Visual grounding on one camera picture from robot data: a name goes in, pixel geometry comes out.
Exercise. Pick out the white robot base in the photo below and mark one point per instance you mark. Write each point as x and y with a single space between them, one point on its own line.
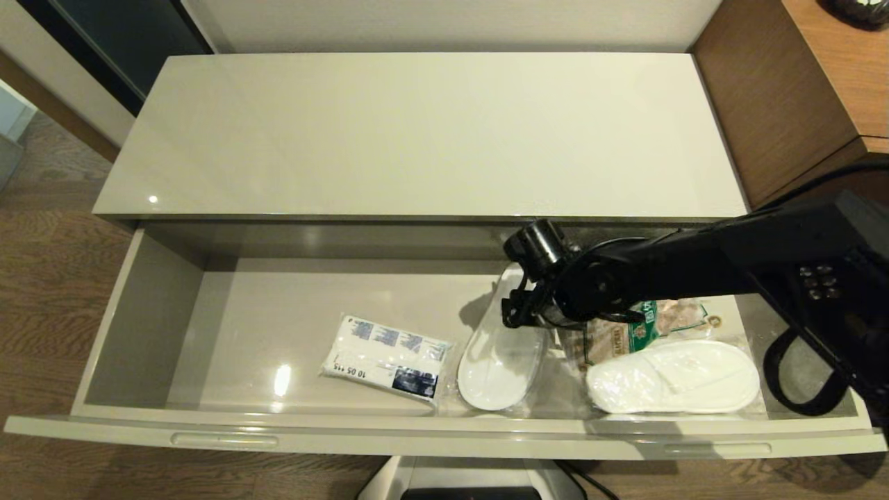
472 482

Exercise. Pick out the dark glass door panel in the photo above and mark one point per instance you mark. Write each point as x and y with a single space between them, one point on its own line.
125 42

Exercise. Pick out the beige glossy cabinet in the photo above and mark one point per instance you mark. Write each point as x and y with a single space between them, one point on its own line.
430 139

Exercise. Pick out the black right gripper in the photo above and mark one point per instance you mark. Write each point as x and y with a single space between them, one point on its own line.
535 305

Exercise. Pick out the brown wooden cabinet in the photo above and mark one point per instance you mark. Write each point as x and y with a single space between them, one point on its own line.
778 104

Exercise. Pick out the dark decorative bowl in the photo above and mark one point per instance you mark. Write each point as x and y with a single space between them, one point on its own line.
861 10

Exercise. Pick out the green brown snack bag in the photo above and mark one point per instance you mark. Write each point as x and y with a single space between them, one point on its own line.
625 337

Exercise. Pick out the pale blue white furniture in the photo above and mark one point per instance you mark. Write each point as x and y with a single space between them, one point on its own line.
10 111

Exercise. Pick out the white tissue pack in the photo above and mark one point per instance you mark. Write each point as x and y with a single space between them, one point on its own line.
382 354

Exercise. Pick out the white bagged slipper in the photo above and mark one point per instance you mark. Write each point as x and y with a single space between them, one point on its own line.
674 378
496 368

